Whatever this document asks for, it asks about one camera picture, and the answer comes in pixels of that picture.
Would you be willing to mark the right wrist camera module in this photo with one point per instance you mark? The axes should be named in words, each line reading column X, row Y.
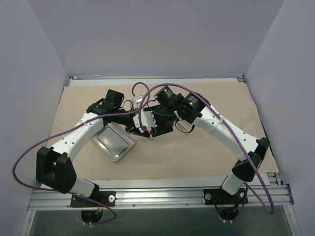
column 167, row 98

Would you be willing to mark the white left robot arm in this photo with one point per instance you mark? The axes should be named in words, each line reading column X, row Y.
column 54, row 164

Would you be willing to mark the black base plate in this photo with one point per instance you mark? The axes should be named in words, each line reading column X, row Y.
column 217, row 196
column 107, row 198

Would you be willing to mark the steel tweezers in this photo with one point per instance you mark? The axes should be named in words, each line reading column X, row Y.
column 183, row 127

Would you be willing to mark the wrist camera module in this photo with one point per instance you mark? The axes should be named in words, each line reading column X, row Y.
column 137, row 99
column 167, row 98

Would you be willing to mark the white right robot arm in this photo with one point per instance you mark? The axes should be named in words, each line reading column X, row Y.
column 195, row 110

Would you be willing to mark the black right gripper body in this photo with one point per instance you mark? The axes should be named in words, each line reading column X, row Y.
column 160, row 128

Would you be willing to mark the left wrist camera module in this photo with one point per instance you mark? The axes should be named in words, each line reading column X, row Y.
column 137, row 99

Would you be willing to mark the beige cloth wrap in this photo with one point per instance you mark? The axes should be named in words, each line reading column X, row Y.
column 173, row 155

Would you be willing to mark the aluminium mounting rail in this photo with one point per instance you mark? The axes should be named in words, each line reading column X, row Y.
column 157, row 198

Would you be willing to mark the metal instrument tray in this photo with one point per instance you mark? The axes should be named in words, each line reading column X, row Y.
column 114, row 141

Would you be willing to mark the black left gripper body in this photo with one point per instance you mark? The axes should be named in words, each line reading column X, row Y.
column 135, row 129

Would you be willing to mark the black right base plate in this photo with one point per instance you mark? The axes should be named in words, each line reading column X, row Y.
column 217, row 196

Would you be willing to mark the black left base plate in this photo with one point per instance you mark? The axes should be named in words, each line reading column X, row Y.
column 107, row 198

